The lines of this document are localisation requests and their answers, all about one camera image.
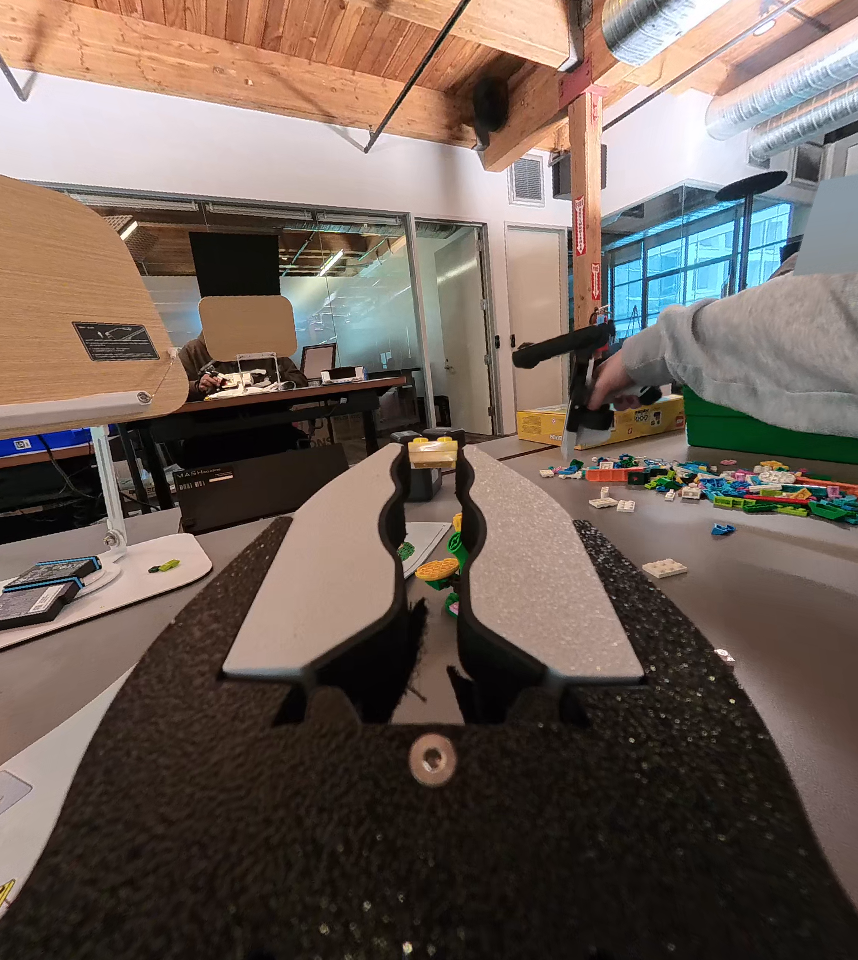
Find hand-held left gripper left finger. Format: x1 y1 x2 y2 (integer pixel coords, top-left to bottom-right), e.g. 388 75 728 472
222 442 430 725

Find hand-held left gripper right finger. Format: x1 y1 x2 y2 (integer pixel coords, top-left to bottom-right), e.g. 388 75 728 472
445 442 645 727

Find partly built lego model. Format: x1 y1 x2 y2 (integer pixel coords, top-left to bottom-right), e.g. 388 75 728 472
414 513 469 620

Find yellow lego brick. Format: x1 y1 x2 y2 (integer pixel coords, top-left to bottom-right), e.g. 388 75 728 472
406 435 460 471

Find pile of lego pieces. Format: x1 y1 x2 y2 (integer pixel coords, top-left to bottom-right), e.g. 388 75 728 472
540 452 858 526

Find person's right forearm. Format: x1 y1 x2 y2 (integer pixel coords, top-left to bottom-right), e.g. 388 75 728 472
620 262 858 445

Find yellow lego set box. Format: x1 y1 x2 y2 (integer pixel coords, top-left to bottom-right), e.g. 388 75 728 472
515 393 689 451

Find lego instruction booklet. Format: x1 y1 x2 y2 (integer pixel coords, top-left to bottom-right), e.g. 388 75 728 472
0 671 134 960

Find person's right hand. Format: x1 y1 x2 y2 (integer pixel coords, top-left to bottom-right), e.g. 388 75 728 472
591 347 646 414

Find white door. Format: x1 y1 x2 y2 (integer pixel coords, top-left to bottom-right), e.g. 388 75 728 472
504 223 571 436

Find glass door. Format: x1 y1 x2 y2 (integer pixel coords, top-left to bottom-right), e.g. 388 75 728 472
414 219 492 436

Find black equipment case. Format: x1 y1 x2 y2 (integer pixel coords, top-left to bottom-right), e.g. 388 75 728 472
172 442 351 535

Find white leaflet green print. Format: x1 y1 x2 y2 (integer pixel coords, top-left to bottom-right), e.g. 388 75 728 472
399 521 453 579

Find long office desk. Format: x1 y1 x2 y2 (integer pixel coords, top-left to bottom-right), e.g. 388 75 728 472
125 375 409 466

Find stacked green plastic trays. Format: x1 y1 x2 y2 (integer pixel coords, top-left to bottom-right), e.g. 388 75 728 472
680 386 858 470

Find black ceiling speaker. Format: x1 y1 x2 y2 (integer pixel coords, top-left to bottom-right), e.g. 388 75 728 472
471 75 511 149

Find wooden panel stand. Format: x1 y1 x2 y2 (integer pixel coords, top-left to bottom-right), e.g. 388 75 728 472
0 157 214 669

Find wooden support post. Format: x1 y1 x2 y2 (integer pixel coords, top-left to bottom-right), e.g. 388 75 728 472
567 86 614 331

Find wall air vent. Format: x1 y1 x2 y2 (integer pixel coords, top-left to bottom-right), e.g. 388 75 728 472
507 153 546 206

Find black camera battery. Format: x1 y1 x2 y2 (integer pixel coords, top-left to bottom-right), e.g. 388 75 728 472
3 555 104 594
0 581 85 635

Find black wall screen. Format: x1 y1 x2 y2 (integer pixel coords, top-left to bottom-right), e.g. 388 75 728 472
189 231 282 299

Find silver air duct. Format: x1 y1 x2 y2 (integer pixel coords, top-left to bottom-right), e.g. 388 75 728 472
705 11 858 140
747 75 858 162
601 0 715 67

